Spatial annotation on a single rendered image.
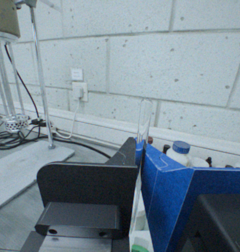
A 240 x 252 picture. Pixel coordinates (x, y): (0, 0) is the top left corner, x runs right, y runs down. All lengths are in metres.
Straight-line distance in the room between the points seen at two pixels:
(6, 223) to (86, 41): 0.63
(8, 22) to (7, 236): 0.46
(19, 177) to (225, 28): 0.75
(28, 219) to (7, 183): 0.14
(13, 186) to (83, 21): 0.63
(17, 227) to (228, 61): 0.70
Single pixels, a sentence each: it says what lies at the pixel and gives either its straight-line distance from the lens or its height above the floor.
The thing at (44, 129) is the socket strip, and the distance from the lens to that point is 0.76.
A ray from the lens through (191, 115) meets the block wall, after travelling 0.54.
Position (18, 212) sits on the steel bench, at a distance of 0.43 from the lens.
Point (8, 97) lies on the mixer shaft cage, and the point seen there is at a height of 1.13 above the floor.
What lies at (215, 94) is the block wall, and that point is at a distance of 0.54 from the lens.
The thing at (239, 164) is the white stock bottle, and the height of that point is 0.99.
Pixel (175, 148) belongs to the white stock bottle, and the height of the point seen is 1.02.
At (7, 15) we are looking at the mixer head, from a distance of 0.46.
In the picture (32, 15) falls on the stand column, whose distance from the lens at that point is 0.56.
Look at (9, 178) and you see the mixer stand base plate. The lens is 0.52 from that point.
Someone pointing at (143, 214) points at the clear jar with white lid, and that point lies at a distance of 0.30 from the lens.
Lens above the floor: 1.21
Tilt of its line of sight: 21 degrees down
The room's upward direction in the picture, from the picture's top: 3 degrees clockwise
